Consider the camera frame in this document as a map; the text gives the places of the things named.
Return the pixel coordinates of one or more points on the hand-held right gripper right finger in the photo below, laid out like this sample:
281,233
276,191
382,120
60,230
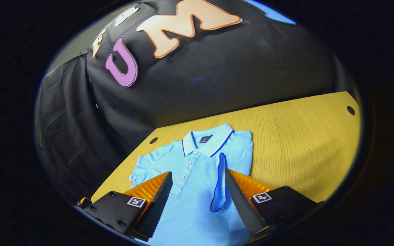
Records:
243,208

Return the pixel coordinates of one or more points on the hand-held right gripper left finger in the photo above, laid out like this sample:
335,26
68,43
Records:
157,205

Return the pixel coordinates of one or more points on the light blue polo T-shirt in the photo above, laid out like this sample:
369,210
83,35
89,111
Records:
193,212

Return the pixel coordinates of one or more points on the black round table grommet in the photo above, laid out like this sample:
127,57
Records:
351,110
153,140

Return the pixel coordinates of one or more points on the black backdrop cloth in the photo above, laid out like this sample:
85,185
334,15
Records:
217,75

